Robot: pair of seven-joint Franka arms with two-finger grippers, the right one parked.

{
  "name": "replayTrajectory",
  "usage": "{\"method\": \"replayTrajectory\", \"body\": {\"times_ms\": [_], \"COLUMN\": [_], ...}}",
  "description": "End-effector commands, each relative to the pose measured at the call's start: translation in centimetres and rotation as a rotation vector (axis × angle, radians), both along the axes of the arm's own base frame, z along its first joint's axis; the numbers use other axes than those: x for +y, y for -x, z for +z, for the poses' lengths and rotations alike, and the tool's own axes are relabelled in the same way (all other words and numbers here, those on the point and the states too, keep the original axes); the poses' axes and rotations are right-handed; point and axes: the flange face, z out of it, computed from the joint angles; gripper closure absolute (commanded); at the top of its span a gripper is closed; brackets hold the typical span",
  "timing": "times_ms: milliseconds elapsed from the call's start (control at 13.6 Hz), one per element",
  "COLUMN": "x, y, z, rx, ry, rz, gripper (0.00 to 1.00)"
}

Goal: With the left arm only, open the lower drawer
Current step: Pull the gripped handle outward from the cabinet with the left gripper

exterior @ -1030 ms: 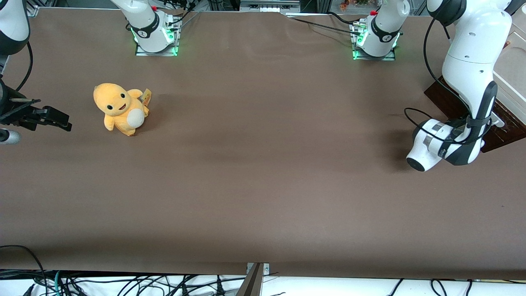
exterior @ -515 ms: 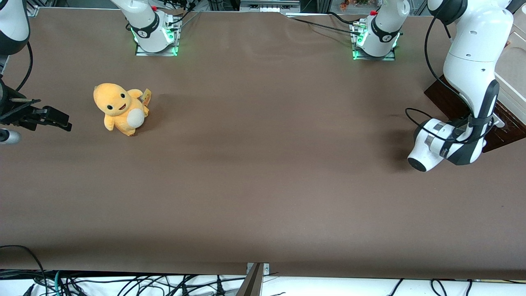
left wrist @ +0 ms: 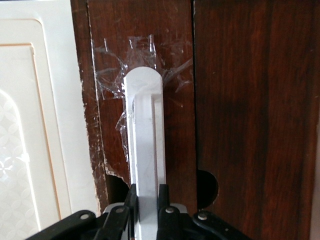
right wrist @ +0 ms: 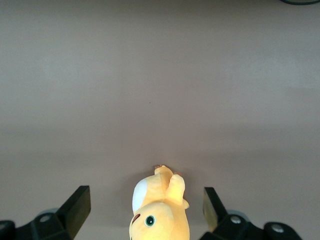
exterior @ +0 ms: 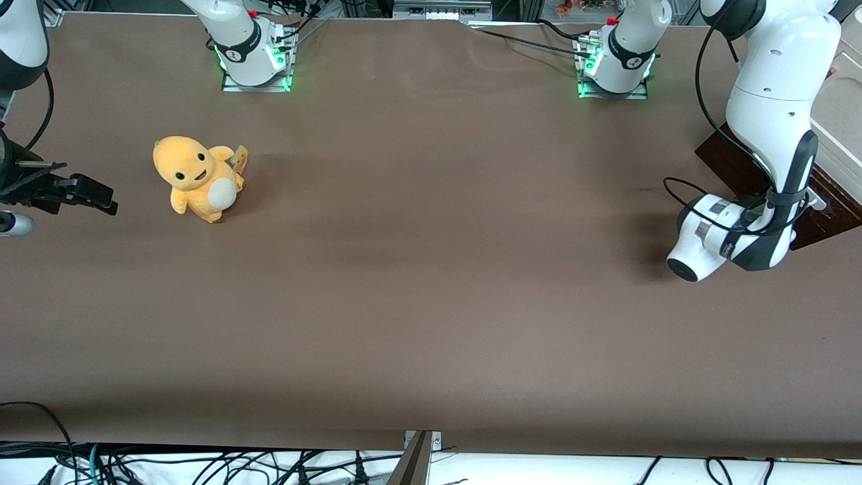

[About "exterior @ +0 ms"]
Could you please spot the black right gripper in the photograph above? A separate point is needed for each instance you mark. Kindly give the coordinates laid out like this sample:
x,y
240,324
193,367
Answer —
x,y
20,184

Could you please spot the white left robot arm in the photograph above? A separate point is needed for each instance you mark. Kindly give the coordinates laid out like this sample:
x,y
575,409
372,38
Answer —
x,y
774,87

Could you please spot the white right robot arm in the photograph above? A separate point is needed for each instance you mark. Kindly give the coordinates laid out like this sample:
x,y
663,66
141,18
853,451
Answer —
x,y
242,47

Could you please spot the white drawer cabinet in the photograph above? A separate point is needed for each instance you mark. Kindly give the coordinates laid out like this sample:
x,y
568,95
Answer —
x,y
842,114

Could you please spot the yellow plush toy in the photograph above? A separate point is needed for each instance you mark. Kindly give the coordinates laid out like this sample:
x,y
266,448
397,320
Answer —
x,y
195,178

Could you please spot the aluminium profile corner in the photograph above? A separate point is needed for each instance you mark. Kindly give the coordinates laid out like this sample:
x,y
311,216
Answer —
x,y
54,17

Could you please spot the colourful background item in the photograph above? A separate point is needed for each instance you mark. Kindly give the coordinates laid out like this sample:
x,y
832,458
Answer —
x,y
579,8

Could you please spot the dark brown wooden board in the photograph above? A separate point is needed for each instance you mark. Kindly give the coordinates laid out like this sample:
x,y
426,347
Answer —
x,y
734,168

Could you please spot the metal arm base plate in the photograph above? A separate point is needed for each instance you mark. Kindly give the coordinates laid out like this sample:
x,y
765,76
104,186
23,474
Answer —
x,y
636,93
232,84

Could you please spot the aluminium frame rack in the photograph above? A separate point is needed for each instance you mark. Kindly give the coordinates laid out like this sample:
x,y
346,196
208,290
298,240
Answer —
x,y
438,10

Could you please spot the grey camera post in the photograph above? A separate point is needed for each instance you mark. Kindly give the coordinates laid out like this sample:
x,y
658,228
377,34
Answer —
x,y
412,468

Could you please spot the silver metal bracket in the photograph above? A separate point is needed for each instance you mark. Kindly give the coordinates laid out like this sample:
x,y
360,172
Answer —
x,y
436,439

